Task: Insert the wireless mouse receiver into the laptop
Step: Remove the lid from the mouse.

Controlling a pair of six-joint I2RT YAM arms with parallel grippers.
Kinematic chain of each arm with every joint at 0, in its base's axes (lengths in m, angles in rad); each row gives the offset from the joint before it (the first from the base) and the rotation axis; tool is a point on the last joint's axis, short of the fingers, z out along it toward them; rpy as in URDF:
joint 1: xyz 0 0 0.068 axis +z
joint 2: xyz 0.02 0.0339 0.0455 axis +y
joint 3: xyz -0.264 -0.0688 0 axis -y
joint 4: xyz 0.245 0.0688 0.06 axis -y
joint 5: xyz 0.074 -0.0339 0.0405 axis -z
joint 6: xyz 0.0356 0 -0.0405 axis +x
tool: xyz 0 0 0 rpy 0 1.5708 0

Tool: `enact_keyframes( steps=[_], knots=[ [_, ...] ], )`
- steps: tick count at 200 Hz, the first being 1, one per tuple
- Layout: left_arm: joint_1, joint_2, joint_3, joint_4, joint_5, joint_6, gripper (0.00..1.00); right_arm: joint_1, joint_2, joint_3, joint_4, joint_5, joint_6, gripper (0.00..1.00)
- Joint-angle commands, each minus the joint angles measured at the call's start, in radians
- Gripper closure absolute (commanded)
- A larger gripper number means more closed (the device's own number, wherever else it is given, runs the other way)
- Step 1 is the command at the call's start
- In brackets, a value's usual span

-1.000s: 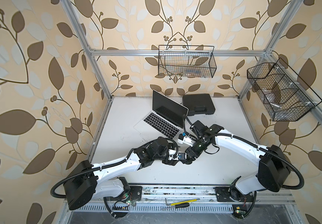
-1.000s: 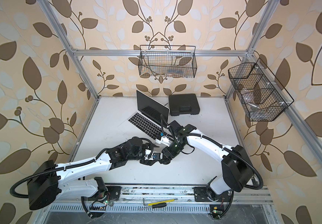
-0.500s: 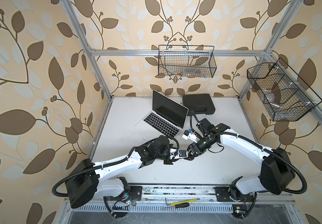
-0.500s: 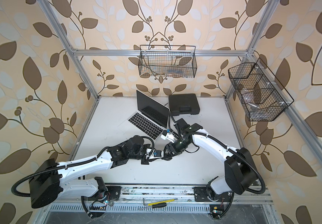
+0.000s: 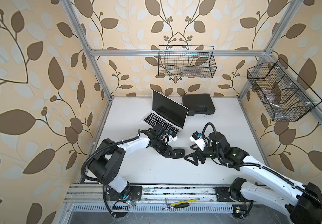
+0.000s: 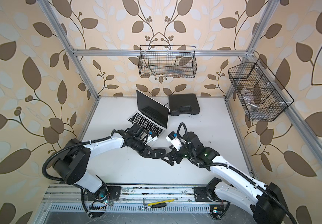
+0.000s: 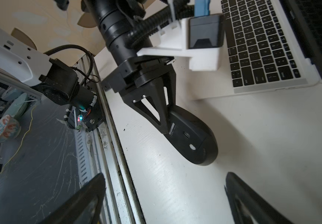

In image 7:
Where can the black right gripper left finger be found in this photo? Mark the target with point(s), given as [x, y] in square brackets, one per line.
[84, 207]

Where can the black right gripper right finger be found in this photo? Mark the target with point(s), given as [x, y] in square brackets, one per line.
[247, 206]

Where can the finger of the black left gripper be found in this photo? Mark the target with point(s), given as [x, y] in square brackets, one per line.
[152, 102]

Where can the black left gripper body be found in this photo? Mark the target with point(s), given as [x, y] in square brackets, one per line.
[137, 72]

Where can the black wireless mouse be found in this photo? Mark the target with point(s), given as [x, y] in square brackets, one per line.
[191, 137]

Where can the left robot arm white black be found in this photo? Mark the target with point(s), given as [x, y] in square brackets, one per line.
[124, 29]

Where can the silver laptop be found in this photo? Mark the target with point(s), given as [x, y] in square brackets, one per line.
[272, 45]

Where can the patterned round bowl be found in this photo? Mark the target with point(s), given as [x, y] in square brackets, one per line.
[9, 128]

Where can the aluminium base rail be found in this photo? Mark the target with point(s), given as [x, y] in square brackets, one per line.
[120, 204]

